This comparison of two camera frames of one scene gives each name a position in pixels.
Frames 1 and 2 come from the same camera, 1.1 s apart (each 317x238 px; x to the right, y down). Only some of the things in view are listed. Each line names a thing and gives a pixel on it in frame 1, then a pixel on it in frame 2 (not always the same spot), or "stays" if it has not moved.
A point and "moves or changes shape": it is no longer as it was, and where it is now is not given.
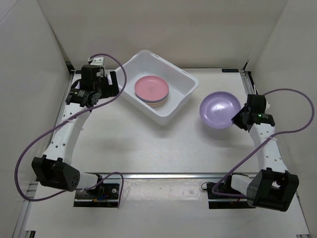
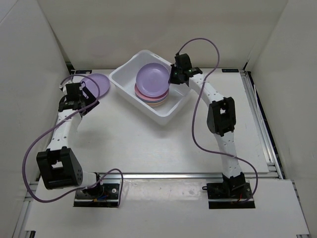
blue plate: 153,101 stays
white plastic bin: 158,87 stays
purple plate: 217,109 moves or changes shape
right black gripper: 236,120 → 172,80
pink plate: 156,104 stays
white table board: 114,137 stays
